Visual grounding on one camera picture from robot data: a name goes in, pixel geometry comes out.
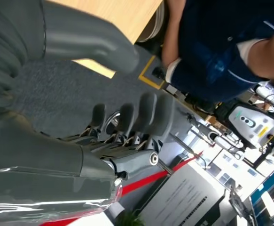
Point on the blue framed monitor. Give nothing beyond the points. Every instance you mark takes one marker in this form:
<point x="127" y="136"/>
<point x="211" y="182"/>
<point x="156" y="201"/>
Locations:
<point x="270" y="199"/>

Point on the white machine with lens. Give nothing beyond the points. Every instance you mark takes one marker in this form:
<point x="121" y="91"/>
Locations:
<point x="251" y="123"/>

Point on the green plant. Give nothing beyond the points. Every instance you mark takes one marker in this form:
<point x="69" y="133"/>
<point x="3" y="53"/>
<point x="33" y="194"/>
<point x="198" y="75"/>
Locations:
<point x="128" y="220"/>

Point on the ribbed grey right arm sleeve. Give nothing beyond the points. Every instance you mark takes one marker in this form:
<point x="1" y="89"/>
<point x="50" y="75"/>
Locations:
<point x="5" y="46"/>

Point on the white cylinder device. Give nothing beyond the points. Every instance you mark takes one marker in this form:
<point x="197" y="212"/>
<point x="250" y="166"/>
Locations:
<point x="270" y="98"/>

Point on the person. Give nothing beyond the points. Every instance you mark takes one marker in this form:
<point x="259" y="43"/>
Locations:
<point x="209" y="53"/>

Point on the red barrier belt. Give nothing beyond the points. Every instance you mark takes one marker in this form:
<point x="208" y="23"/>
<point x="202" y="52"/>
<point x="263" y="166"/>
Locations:
<point x="146" y="181"/>

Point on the silver stanchion pole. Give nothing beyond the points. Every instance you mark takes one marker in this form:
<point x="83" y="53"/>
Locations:
<point x="181" y="144"/>

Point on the white printed sign board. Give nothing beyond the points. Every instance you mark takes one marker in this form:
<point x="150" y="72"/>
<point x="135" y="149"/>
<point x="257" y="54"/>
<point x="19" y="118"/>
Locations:
<point x="181" y="199"/>

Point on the metal bracket stand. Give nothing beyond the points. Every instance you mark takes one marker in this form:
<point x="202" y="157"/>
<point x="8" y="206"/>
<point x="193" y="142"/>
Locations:
<point x="239" y="202"/>

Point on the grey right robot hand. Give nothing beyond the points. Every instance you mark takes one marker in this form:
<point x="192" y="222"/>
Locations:
<point x="33" y="162"/>

